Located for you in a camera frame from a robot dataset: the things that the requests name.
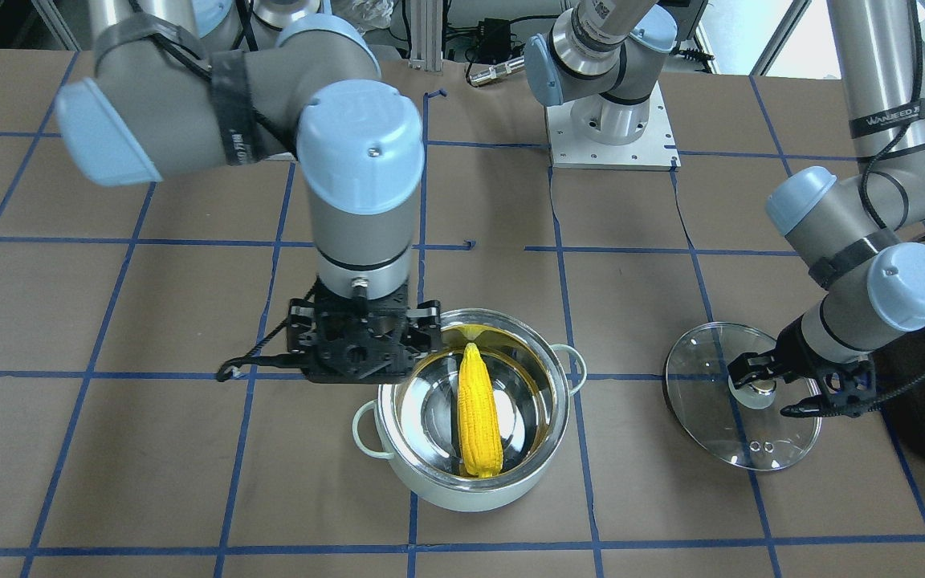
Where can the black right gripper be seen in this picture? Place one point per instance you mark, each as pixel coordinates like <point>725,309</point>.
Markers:
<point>299,323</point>

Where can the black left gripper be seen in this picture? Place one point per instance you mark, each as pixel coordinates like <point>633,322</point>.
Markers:
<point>788,347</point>

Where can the glass pot lid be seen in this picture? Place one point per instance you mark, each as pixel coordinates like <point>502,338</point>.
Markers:
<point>742,426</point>

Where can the yellow plastic corn cob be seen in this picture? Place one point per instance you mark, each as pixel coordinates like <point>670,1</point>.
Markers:
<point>478,425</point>

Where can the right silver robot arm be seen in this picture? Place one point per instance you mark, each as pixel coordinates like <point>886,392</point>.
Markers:
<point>164,102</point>

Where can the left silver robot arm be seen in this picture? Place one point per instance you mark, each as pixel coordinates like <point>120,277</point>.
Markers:
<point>605,56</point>

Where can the pale green electric pot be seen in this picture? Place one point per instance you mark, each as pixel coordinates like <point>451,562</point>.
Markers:
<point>414,425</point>

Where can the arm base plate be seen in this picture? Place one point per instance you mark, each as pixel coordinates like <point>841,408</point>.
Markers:
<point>593,133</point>

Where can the aluminium frame post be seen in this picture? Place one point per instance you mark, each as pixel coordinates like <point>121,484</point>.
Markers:
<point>426,31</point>

